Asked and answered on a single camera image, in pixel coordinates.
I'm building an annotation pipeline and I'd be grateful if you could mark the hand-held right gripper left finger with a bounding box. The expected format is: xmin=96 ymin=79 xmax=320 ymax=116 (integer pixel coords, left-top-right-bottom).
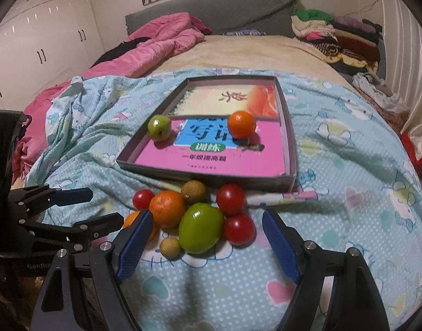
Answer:
xmin=31 ymin=210 xmax=154 ymax=331

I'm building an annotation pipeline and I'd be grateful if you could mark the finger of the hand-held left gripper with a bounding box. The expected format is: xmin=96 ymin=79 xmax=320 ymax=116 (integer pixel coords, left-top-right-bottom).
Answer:
xmin=18 ymin=213 xmax=125 ymax=249
xmin=11 ymin=184 xmax=94 ymax=215

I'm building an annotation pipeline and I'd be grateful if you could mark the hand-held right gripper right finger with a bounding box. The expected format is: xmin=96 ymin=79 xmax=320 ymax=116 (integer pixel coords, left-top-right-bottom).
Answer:
xmin=261 ymin=209 xmax=391 ymax=331

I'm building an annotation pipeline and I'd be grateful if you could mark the small orange tangerine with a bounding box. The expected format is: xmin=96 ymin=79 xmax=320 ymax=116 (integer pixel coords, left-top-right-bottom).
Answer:
xmin=123 ymin=211 xmax=157 ymax=242

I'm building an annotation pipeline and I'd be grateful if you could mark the brown longan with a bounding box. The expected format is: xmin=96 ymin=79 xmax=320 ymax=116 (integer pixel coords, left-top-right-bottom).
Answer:
xmin=181 ymin=180 xmax=208 ymax=205
xmin=159 ymin=237 xmax=181 ymax=259

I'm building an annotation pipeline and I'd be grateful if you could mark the red cherry tomato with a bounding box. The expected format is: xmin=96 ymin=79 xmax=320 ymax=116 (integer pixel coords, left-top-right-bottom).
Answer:
xmin=217 ymin=184 xmax=247 ymax=215
xmin=132 ymin=189 xmax=155 ymax=211
xmin=224 ymin=213 xmax=256 ymax=246

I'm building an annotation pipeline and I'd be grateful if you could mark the large green apple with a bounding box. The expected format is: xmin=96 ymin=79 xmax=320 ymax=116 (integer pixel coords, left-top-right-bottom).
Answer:
xmin=178 ymin=203 xmax=225 ymax=254

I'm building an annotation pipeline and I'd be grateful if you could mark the grey cardboard box tray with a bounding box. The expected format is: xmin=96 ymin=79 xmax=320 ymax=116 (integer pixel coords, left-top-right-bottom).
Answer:
xmin=115 ymin=75 xmax=299 ymax=193

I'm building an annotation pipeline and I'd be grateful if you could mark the blue cartoon print quilt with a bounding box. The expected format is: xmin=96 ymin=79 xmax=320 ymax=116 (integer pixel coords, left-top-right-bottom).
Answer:
xmin=25 ymin=67 xmax=422 ymax=331

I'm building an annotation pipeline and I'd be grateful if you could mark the pink book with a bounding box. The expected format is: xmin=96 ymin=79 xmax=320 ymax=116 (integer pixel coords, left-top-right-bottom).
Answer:
xmin=133 ymin=117 xmax=287 ymax=176

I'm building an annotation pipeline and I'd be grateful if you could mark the small green apple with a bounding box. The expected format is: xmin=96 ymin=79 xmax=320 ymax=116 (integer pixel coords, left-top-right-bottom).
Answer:
xmin=148 ymin=114 xmax=172 ymax=142

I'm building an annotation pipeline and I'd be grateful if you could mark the white wardrobe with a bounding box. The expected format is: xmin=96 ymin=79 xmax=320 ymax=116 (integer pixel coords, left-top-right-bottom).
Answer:
xmin=0 ymin=0 xmax=106 ymax=113

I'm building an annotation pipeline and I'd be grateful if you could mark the black garment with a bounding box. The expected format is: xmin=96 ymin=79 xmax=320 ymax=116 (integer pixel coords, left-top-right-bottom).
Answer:
xmin=90 ymin=38 xmax=151 ymax=68

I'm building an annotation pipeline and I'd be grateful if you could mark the cream and orange book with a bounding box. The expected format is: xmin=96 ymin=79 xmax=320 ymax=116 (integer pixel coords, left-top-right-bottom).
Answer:
xmin=170 ymin=83 xmax=279 ymax=117

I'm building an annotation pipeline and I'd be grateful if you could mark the red bag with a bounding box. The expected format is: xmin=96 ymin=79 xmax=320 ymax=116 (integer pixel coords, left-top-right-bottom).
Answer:
xmin=400 ymin=133 xmax=422 ymax=162

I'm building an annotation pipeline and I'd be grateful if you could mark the pink patterned bag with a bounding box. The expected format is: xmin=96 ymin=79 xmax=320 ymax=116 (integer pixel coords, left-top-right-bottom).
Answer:
xmin=356 ymin=88 xmax=411 ymax=132

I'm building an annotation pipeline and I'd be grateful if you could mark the pink quilt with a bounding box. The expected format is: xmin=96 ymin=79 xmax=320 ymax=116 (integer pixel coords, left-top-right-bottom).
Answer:
xmin=11 ymin=12 xmax=213 ymax=187

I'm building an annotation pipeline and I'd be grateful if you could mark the beige blanket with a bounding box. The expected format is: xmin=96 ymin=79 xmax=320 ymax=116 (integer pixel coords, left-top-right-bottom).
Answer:
xmin=147 ymin=34 xmax=353 ymax=87

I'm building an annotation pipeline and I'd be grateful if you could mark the blue patterned cloth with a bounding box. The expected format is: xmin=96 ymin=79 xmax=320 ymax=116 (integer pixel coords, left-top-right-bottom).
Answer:
xmin=225 ymin=28 xmax=267 ymax=37

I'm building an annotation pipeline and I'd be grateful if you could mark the pile of folded clothes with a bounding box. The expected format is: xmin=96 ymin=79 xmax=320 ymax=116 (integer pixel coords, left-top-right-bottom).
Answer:
xmin=291 ymin=9 xmax=384 ymax=76

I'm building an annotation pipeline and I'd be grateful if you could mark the cream curtain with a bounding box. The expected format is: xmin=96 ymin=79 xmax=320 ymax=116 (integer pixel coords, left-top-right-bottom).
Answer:
xmin=378 ymin=0 xmax=422 ymax=161

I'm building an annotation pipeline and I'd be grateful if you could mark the grey padded headboard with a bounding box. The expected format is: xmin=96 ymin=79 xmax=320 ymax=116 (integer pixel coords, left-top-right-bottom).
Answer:
xmin=125 ymin=0 xmax=306 ymax=38

